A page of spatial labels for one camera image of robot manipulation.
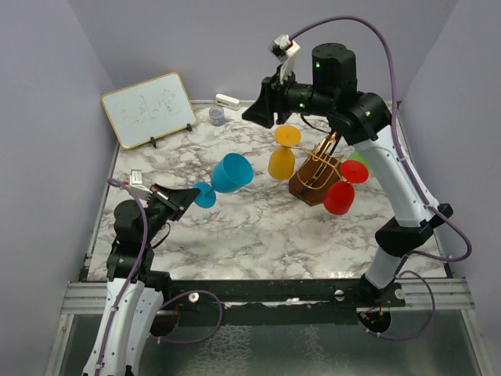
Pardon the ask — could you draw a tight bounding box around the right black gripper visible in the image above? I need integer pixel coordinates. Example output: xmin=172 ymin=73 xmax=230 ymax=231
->
xmin=241 ymin=65 xmax=333 ymax=128

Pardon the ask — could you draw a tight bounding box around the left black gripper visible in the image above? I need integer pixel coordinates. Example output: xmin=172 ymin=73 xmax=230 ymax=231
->
xmin=141 ymin=183 xmax=200 ymax=244

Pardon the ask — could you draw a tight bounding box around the yellow plastic wine glass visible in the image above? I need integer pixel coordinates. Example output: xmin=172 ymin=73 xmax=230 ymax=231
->
xmin=268 ymin=125 xmax=301 ymax=180

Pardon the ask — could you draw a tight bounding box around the blue plastic wine glass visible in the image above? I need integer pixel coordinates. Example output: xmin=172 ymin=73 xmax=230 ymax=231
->
xmin=194 ymin=153 xmax=254 ymax=208

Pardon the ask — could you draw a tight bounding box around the green plastic wine glass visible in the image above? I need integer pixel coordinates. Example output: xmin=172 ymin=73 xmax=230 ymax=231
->
xmin=348 ymin=151 xmax=371 ymax=172

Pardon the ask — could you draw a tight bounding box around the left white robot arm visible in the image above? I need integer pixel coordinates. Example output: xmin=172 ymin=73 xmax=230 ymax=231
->
xmin=82 ymin=184 xmax=200 ymax=375

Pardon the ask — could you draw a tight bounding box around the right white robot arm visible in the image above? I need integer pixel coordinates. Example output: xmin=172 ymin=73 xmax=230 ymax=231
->
xmin=242 ymin=35 xmax=453 ymax=306

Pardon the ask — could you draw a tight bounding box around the red plastic wine glass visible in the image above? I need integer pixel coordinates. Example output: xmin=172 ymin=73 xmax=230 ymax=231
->
xmin=323 ymin=160 xmax=369 ymax=215

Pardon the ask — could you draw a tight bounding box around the white whiteboard eraser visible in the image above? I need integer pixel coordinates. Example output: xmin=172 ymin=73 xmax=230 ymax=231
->
xmin=214 ymin=93 xmax=241 ymax=110

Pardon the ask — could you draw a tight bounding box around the small framed whiteboard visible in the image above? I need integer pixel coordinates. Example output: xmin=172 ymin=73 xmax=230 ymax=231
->
xmin=101 ymin=72 xmax=196 ymax=150

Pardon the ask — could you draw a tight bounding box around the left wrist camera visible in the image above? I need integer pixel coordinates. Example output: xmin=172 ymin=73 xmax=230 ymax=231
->
xmin=124 ymin=169 xmax=152 ymax=201

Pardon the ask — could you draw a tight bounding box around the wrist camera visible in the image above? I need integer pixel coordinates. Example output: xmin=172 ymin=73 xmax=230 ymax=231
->
xmin=269 ymin=34 xmax=301 ymax=84
xmin=124 ymin=169 xmax=152 ymax=201

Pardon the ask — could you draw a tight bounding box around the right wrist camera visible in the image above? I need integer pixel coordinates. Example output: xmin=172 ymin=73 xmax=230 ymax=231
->
xmin=269 ymin=34 xmax=301 ymax=84

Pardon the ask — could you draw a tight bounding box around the gold wire wine glass rack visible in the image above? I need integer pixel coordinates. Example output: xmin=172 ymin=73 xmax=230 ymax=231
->
xmin=288 ymin=132 xmax=342 ymax=206

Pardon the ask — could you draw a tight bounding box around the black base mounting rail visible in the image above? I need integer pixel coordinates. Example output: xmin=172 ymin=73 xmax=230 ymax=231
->
xmin=146 ymin=272 xmax=405 ymax=326

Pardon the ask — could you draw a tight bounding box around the aluminium frame rail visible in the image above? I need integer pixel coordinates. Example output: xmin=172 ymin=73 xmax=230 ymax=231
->
xmin=61 ymin=278 xmax=475 ymax=315

